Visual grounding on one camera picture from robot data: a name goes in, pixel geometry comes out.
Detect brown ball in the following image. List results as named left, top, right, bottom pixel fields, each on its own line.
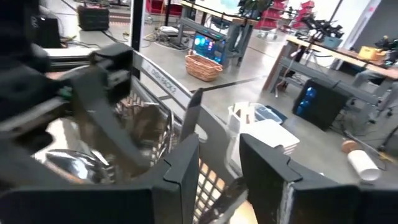
left=341, top=139, right=361, bottom=154

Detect wicker basket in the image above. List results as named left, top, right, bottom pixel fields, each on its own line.
left=185, top=50, right=224, bottom=83

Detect red storage bins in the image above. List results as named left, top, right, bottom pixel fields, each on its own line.
left=254, top=0, right=315, bottom=30

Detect clear plastic bin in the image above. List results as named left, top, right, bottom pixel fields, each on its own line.
left=248, top=102, right=284, bottom=124

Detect yellow box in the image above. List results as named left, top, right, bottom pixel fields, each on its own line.
left=357, top=45, right=387, bottom=62

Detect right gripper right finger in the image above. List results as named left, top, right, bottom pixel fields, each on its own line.
left=238, top=133, right=398, bottom=224

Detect person's legs and shoes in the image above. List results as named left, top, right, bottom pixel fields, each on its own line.
left=351, top=60, right=398, bottom=91

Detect black case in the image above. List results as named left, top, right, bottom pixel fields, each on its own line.
left=76, top=4, right=111, bottom=32

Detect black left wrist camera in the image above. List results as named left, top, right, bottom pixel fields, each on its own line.
left=90, top=43, right=135, bottom=103

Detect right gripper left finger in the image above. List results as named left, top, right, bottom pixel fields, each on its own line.
left=0, top=133, right=200, bottom=224

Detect glowing blue computer tower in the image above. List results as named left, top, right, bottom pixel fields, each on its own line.
left=192, top=30, right=227, bottom=65

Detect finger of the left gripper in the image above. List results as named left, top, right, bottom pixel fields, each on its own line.
left=70, top=67, right=150, bottom=175

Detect silver spoon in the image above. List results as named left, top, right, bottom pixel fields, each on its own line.
left=45, top=148, right=108, bottom=184

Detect white roll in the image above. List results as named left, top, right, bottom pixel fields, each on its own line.
left=347, top=149, right=382, bottom=183

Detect wooden top workbench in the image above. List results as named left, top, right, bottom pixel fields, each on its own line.
left=178, top=0, right=259, bottom=68
left=262, top=35, right=398, bottom=138

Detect black computer tower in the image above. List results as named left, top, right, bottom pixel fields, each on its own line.
left=292, top=77, right=351, bottom=131

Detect grey plastic cutlery basket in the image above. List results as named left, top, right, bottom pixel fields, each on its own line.
left=30, top=49, right=249, bottom=224

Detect white stacked plastic bins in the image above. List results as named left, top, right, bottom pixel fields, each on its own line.
left=228, top=101, right=301, bottom=170

